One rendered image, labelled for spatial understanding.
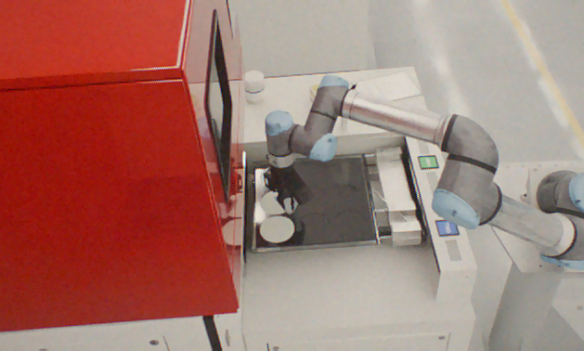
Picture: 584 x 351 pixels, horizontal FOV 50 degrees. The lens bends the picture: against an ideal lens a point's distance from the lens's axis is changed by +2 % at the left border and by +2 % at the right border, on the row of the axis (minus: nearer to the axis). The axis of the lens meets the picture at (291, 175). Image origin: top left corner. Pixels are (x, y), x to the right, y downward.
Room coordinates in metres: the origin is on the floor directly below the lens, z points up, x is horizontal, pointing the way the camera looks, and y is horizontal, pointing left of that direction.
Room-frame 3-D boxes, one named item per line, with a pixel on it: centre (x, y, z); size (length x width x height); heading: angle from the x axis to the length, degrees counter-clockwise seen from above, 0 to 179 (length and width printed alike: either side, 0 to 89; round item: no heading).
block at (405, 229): (1.12, -0.32, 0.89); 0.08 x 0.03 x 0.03; 88
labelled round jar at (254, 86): (1.71, 0.10, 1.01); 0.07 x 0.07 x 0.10
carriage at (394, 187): (1.28, -0.32, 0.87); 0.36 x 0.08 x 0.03; 178
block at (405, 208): (1.20, -0.32, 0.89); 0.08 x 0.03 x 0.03; 88
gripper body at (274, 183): (1.24, 0.03, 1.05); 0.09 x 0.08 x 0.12; 39
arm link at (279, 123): (1.23, 0.02, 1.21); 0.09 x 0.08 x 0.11; 57
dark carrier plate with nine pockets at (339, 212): (1.27, -0.05, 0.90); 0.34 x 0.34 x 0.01; 88
